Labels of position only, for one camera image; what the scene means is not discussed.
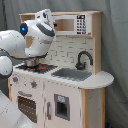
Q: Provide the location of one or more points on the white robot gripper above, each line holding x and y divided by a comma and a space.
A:
46, 16

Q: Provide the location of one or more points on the white toy microwave door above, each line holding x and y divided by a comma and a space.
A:
73, 24

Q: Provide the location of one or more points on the white toy oven door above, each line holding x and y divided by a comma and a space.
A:
29, 103

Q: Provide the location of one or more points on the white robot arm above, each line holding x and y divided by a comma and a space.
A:
32, 41

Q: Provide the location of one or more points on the white wooden toy kitchen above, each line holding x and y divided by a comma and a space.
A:
63, 53

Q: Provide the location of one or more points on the silver toy cooking pot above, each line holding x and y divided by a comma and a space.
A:
32, 62

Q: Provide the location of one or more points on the black toy stovetop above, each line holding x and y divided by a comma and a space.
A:
40, 68

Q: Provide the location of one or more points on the black toy faucet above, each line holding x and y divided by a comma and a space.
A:
81, 64

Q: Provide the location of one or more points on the grey toy sink basin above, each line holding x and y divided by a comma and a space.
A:
72, 74

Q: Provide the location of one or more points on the white cabinet door with dispenser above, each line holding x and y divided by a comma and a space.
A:
63, 106

